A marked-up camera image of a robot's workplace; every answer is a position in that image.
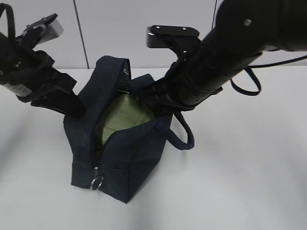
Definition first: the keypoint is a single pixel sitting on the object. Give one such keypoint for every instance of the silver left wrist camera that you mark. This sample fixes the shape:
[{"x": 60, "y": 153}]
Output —
[{"x": 41, "y": 31}]

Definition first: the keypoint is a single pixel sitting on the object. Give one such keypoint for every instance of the dark navy fabric lunch bag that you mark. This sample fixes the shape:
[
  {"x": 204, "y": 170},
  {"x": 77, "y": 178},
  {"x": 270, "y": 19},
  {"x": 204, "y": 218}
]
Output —
[{"x": 130, "y": 155}]

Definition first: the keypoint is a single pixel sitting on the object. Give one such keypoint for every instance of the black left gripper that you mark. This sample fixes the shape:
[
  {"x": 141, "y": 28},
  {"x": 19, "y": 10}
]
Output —
[{"x": 31, "y": 77}]

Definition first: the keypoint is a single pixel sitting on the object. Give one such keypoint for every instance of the green lid glass food container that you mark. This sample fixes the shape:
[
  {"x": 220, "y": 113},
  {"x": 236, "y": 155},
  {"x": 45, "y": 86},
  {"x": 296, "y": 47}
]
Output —
[{"x": 122, "y": 113}]

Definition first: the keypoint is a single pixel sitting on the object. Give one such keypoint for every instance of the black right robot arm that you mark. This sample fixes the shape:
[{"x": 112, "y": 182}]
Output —
[{"x": 243, "y": 30}]

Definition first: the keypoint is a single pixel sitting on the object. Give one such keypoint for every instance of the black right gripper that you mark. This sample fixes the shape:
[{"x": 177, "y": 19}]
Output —
[{"x": 183, "y": 87}]

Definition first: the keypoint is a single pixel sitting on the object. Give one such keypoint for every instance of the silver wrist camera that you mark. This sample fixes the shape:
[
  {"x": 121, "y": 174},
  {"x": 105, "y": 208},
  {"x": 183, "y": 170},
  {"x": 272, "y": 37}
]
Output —
[
  {"x": 41, "y": 31},
  {"x": 178, "y": 39}
]

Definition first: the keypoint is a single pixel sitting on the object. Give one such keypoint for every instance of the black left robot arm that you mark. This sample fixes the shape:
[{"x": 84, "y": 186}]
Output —
[{"x": 30, "y": 75}]

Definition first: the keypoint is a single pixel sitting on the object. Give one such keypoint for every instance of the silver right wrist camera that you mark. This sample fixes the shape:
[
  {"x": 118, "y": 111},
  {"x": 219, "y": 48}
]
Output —
[{"x": 178, "y": 39}]

